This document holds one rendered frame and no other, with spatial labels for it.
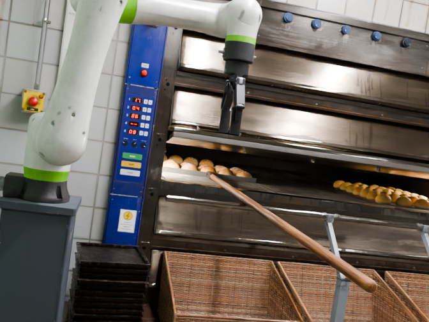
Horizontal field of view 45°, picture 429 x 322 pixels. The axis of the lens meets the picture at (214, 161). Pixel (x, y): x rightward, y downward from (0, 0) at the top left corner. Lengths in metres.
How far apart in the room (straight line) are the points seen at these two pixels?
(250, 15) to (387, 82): 1.40
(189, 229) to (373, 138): 1.05
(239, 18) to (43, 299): 0.97
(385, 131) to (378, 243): 0.59
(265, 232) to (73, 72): 1.54
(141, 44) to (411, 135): 1.48
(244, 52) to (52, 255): 0.80
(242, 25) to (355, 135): 1.33
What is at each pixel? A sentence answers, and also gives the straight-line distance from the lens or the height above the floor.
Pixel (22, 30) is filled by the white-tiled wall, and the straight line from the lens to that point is 2.47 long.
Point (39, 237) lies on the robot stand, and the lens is 1.53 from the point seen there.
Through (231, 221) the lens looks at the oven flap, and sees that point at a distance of 2.58.
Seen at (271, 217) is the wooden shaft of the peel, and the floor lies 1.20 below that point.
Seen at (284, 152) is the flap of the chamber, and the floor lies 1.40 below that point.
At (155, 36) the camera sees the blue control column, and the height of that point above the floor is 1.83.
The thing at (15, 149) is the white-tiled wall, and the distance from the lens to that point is 2.46.
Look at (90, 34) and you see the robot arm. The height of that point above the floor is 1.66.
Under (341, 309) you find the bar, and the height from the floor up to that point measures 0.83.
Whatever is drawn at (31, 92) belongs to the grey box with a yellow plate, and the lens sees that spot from 2.37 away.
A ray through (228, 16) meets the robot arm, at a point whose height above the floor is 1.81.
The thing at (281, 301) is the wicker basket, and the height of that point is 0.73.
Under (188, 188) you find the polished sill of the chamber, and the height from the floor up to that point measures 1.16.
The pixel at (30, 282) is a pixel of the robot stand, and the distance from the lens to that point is 1.56.
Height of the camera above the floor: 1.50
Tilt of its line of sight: 4 degrees down
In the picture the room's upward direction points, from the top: 9 degrees clockwise
